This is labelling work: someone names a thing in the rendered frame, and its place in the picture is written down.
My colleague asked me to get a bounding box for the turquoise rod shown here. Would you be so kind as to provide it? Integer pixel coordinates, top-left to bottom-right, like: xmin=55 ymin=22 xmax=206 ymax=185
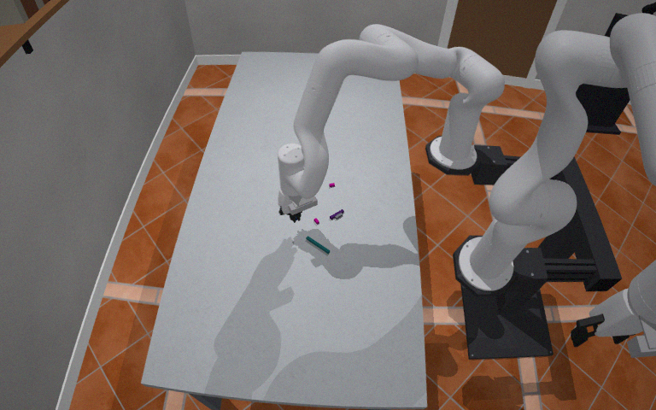
xmin=306 ymin=236 xmax=330 ymax=254

